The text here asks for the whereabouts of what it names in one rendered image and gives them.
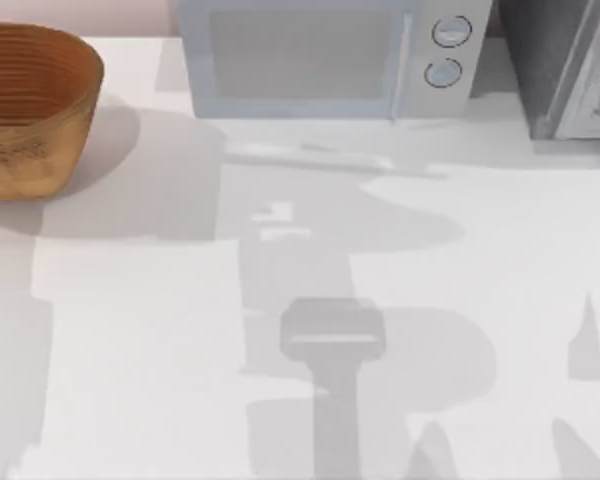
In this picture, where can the microwave oven door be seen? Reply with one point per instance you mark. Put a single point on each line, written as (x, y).
(300, 55)

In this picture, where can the pale microwave oven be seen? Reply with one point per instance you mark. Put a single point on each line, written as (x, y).
(450, 97)

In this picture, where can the round microwave knob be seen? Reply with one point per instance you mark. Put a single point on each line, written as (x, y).
(443, 73)
(451, 30)

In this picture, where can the brown wooden basket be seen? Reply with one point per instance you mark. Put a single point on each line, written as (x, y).
(35, 125)

